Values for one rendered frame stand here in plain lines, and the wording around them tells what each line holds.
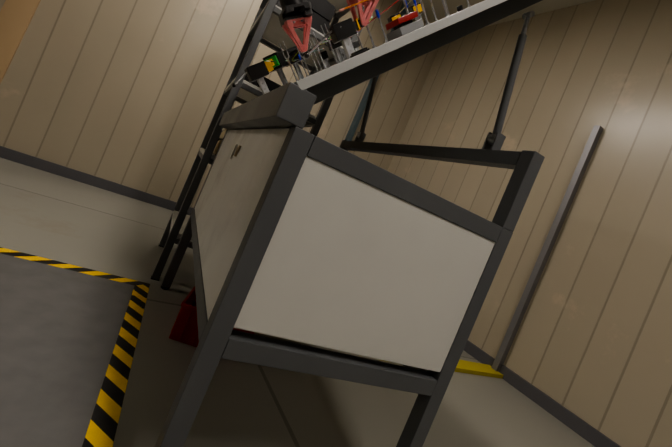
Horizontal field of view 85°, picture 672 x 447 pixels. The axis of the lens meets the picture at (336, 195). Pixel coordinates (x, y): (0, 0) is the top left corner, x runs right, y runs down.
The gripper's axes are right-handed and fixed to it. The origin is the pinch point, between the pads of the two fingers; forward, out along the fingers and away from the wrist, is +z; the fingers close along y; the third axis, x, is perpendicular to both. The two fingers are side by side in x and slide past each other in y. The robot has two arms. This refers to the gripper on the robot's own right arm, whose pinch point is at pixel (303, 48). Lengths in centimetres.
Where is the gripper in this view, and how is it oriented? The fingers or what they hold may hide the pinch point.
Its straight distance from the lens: 100.1
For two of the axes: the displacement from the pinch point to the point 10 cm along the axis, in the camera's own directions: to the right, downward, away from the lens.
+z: 2.3, 9.3, 2.7
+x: -9.3, 3.0, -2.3
